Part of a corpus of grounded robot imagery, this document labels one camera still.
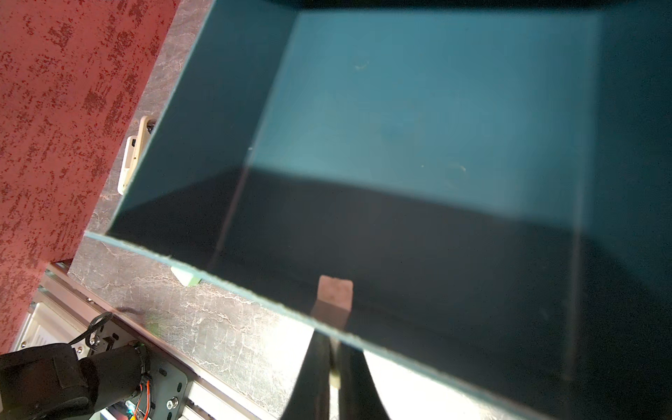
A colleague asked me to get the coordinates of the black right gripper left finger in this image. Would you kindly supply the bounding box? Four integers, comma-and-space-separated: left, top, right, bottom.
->
281, 331, 332, 420

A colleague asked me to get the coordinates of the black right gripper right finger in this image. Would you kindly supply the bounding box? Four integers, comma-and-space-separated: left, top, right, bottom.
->
337, 344, 390, 420

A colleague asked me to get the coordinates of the pink plug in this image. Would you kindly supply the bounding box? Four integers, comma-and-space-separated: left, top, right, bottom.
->
311, 276, 354, 330

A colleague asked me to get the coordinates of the teal drawer cabinet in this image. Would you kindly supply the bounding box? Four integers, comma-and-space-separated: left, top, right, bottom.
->
100, 1, 671, 419

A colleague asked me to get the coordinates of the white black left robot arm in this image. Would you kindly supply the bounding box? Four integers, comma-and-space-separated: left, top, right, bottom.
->
1, 343, 150, 419

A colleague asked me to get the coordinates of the green plug left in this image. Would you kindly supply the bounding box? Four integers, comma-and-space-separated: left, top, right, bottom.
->
170, 266, 201, 287

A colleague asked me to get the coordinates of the beige stapler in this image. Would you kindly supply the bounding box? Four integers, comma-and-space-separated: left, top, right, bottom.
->
117, 115, 158, 195

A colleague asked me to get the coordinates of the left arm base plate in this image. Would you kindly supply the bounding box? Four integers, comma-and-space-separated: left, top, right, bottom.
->
85, 317, 191, 419

